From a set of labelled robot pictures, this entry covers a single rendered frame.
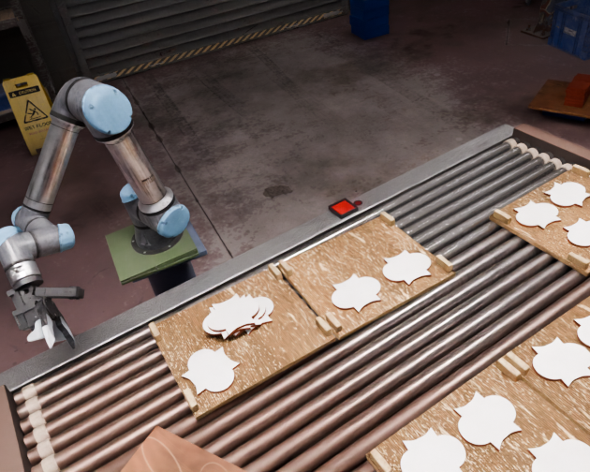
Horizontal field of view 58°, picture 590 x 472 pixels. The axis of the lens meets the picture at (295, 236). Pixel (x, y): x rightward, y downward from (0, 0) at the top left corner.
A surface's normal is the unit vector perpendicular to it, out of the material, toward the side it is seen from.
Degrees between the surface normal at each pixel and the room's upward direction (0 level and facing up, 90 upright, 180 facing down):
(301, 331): 0
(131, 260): 4
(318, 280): 0
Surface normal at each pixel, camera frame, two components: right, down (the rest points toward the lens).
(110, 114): 0.68, 0.29
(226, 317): -0.11, -0.77
